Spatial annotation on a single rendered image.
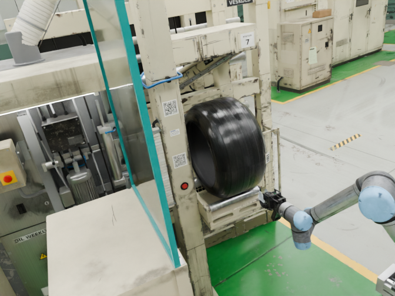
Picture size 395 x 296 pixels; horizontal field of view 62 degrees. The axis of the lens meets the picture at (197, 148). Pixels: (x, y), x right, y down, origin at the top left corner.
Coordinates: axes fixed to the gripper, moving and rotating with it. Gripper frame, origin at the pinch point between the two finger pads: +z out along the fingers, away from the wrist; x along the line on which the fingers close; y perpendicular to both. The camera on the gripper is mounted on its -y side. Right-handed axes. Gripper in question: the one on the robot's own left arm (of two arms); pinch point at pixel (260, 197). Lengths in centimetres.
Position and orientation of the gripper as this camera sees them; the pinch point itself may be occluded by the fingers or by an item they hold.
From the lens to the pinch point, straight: 175.3
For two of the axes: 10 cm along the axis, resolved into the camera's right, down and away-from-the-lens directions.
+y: -1.8, -9.3, -3.3
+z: -3.9, -2.4, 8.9
